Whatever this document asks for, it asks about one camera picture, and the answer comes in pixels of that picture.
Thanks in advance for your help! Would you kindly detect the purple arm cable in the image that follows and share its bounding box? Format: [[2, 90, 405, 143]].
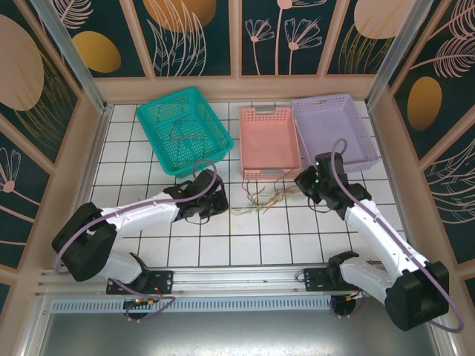
[[330, 139, 465, 332], [54, 159, 218, 323]]

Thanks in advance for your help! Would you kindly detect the lilac perforated plastic basket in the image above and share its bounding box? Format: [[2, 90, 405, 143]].
[[290, 92, 381, 175]]

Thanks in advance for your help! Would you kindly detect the aluminium corner post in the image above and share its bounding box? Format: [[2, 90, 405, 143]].
[[365, 0, 434, 109], [29, 0, 112, 114]]

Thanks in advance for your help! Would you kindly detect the light green thin cable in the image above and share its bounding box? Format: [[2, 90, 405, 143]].
[[255, 192, 283, 217]]

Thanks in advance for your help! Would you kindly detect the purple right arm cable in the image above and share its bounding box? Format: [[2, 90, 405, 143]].
[[330, 139, 465, 332]]

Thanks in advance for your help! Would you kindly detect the grey metal sheet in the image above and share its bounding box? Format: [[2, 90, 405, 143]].
[[20, 292, 459, 356]]

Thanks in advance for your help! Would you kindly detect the aluminium side rail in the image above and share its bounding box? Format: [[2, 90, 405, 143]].
[[57, 105, 114, 270], [367, 103, 424, 264]]

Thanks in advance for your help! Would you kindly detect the pink perforated plastic basket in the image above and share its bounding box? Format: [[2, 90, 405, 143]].
[[239, 105, 302, 181]]

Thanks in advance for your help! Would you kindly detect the teal perforated plastic basket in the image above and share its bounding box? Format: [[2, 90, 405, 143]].
[[135, 86, 235, 178]]

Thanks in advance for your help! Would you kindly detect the dark green thin cable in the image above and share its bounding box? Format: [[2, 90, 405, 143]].
[[240, 177, 286, 217]]

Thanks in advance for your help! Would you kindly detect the perforated metal cable tray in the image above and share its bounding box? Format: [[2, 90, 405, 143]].
[[51, 298, 335, 313]]

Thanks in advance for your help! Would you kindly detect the dark red thin cable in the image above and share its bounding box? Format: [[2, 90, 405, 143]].
[[168, 116, 208, 142]]

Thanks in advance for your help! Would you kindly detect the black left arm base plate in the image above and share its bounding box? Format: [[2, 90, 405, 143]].
[[106, 269, 175, 296]]

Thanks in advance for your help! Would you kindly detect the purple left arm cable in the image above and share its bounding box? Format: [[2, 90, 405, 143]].
[[54, 159, 218, 323]]

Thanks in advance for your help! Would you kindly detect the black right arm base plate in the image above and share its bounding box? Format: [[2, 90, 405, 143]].
[[304, 266, 344, 294]]

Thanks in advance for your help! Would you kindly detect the yellow thin cable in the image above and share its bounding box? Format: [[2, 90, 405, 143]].
[[244, 187, 298, 214], [229, 188, 283, 217]]

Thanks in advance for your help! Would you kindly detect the aluminium mounting rail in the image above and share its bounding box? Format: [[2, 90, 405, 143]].
[[36, 261, 390, 297]]

